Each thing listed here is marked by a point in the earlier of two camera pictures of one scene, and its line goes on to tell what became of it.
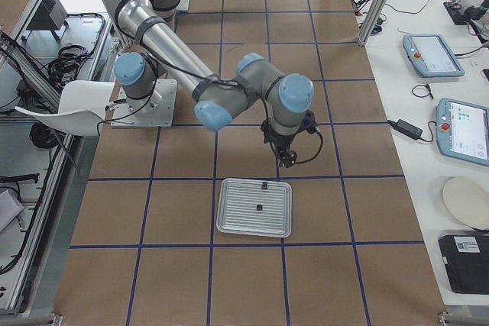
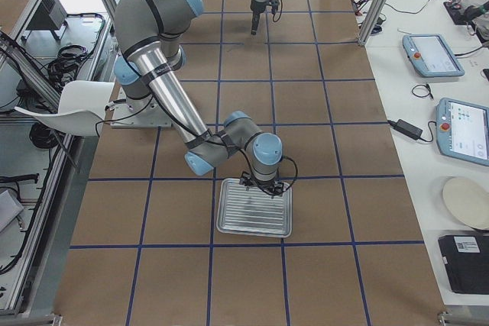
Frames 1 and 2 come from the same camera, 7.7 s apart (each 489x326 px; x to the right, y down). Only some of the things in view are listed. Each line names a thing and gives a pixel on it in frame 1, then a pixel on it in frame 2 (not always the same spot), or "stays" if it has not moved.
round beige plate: x=468 y=200 stays
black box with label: x=466 y=258 stays
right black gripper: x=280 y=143 to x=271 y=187
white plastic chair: x=82 y=107 stays
